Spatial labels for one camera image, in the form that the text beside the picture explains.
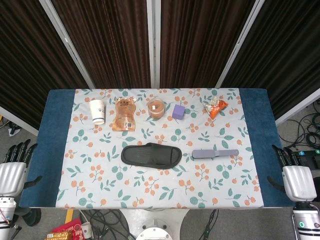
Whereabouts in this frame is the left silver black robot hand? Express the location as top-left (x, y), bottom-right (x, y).
top-left (0, 138), bottom-right (43, 198)

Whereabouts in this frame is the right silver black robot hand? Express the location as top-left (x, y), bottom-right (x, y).
top-left (266, 144), bottom-right (318, 202)

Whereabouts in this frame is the grey-purple brush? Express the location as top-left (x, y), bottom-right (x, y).
top-left (191, 149), bottom-right (240, 160)

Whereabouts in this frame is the black slipper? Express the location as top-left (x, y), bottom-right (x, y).
top-left (120, 142), bottom-right (182, 169)

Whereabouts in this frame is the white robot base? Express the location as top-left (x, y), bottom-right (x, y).
top-left (118, 208), bottom-right (191, 240)

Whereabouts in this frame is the blue table cover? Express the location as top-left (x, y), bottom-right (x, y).
top-left (19, 87), bottom-right (296, 208)

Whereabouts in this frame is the gold snack package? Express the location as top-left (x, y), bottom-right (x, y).
top-left (44, 231), bottom-right (73, 240)

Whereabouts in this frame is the red snack package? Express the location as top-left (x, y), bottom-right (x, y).
top-left (51, 217), bottom-right (83, 235)

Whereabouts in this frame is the white power adapter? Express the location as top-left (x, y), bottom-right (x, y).
top-left (81, 221), bottom-right (93, 238)

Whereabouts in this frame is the white paper cup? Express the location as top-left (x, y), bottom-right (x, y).
top-left (89, 99), bottom-right (107, 125)

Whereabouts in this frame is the orange snack bag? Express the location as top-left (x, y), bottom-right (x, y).
top-left (202, 95), bottom-right (229, 120)

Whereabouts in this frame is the dark brown partition panel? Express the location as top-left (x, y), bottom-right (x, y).
top-left (38, 0), bottom-right (157, 90)
top-left (0, 0), bottom-right (96, 137)
top-left (216, 0), bottom-right (320, 126)
top-left (149, 0), bottom-right (266, 89)

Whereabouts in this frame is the brown drink pouch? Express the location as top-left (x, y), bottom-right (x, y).
top-left (111, 97), bottom-right (138, 132)

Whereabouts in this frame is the floral tablecloth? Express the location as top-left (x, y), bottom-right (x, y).
top-left (55, 87), bottom-right (265, 210)

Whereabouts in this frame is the purple cube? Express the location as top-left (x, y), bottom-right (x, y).
top-left (172, 104), bottom-right (186, 121)

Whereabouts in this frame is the black floor cable bundle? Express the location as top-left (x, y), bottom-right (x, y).
top-left (279, 99), bottom-right (320, 151)
top-left (77, 209), bottom-right (136, 240)

